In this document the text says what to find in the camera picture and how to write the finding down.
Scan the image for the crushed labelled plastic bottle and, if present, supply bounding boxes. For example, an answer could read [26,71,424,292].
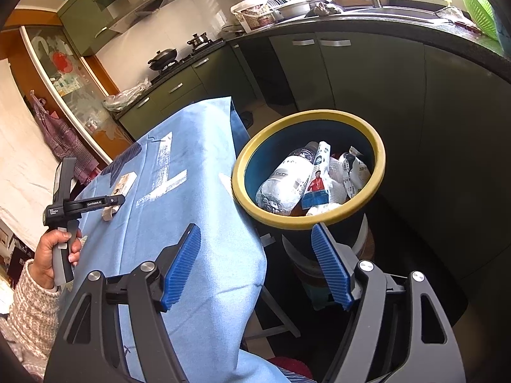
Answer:
[255,141,320,214]

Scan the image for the blue and white pouch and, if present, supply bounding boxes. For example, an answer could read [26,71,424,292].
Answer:
[301,140,332,210]

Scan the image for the glass display cabinet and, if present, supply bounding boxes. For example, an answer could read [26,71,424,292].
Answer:
[0,20,136,164]

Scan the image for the steel range hood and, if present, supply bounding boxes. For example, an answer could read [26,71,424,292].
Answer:
[108,0,196,34]

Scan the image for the person's left forearm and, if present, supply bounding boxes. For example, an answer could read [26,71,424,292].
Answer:
[8,259,60,368]

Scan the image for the green wall cabinets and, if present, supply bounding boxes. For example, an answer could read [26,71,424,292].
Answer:
[58,0,208,57]

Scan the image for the grey table leg frame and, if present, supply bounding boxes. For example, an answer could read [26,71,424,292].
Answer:
[243,233,300,340]

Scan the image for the black gas stove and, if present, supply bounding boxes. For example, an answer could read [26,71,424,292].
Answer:
[154,38,226,74]

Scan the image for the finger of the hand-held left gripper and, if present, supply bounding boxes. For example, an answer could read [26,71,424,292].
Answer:
[93,194,127,210]

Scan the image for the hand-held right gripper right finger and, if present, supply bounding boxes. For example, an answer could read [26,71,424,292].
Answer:
[310,222,468,383]

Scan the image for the green plastic colander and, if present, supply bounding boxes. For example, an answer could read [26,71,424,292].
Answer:
[415,0,500,41]

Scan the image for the white tissue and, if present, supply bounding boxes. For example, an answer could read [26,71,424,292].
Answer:
[305,199,346,217]

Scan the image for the checked purple apron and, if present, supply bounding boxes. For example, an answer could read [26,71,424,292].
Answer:
[30,92,100,184]

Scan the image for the blue bin with yellow rim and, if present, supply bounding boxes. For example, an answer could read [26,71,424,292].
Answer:
[232,109,386,248]

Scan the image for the small beige carton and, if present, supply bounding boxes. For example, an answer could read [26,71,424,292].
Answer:
[102,172,137,222]

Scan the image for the white enamel basin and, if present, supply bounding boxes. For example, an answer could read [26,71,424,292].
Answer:
[275,0,312,20]

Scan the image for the clear plastic bag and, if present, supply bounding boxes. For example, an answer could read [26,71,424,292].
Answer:
[103,78,152,111]

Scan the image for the green base kitchen cabinets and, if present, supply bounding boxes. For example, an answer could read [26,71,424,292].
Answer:
[116,28,511,288]

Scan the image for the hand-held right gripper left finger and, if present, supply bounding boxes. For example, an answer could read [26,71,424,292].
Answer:
[44,223,202,383]

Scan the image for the white lidded bucket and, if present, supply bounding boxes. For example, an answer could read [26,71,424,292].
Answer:
[231,0,277,33]

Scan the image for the black wok with lid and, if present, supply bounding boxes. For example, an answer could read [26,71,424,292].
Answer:
[148,48,179,70]

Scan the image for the brown dish rag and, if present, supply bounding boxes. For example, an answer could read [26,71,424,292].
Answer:
[311,2,344,17]

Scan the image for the blue printed tablecloth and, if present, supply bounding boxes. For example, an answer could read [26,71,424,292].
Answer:
[72,96,292,383]

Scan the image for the white and black wrapper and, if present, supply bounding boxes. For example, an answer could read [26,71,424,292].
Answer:
[339,146,372,200]

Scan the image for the red striped cloth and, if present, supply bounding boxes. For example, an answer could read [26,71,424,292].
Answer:
[267,357,316,383]

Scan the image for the white hanging cloth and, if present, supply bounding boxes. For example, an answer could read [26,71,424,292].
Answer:
[0,60,65,248]

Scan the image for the person's left hand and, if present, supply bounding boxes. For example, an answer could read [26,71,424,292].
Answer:
[33,228,83,290]

